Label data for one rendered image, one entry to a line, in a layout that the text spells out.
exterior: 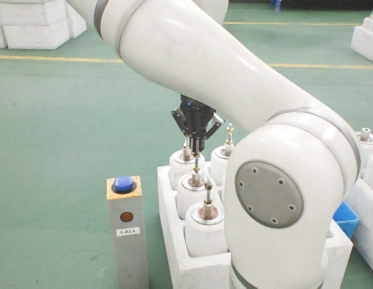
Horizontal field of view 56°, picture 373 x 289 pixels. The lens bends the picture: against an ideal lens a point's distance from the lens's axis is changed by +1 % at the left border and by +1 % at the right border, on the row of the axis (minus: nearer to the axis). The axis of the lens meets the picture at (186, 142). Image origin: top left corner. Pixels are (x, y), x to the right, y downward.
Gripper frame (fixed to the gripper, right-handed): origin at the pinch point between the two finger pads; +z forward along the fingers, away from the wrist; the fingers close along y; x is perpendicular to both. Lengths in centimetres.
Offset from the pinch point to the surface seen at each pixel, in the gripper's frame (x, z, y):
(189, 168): 5.4, 11.4, -4.9
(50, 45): 133, 32, -214
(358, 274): 17, 35, 40
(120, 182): -17.8, 2.9, -7.9
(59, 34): 148, 26, -219
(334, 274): 4.9, 26.6, 34.2
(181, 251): -15.0, 17.8, 5.1
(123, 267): -20.5, 24.1, -6.9
